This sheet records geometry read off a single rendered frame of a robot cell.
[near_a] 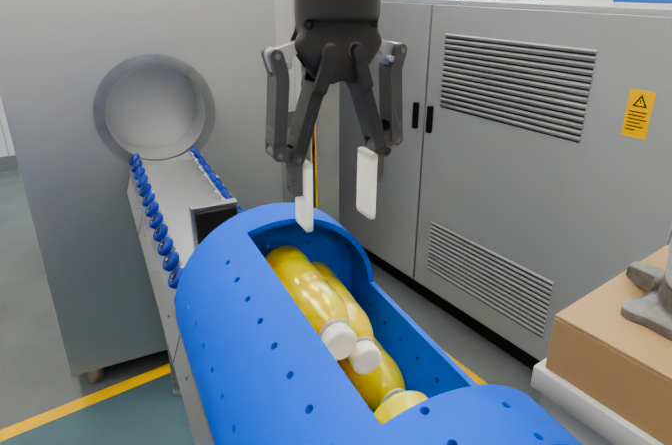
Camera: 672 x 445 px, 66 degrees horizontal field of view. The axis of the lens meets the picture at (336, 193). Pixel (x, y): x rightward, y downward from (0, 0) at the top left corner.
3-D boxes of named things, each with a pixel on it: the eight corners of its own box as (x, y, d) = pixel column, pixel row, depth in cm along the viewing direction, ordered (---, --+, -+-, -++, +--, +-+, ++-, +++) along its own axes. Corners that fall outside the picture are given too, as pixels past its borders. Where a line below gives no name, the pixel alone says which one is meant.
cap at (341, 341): (336, 318, 58) (344, 327, 56) (358, 332, 60) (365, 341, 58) (314, 345, 58) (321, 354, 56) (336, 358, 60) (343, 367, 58)
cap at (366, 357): (347, 370, 64) (353, 380, 62) (349, 345, 62) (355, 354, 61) (375, 363, 65) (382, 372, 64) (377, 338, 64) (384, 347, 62)
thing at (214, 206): (239, 259, 119) (234, 197, 113) (244, 267, 116) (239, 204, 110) (196, 268, 115) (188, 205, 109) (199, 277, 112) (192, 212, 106)
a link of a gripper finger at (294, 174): (302, 145, 47) (271, 149, 46) (303, 195, 49) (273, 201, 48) (296, 140, 48) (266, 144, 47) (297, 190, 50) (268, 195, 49)
